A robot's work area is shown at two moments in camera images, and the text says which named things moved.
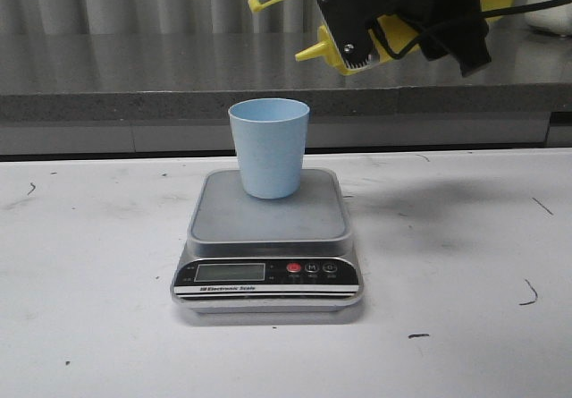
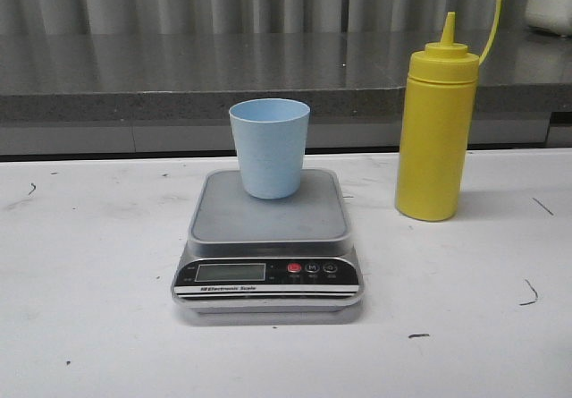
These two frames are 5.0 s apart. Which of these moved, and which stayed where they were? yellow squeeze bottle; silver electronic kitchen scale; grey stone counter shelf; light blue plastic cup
Moved: yellow squeeze bottle
Stayed: grey stone counter shelf; silver electronic kitchen scale; light blue plastic cup
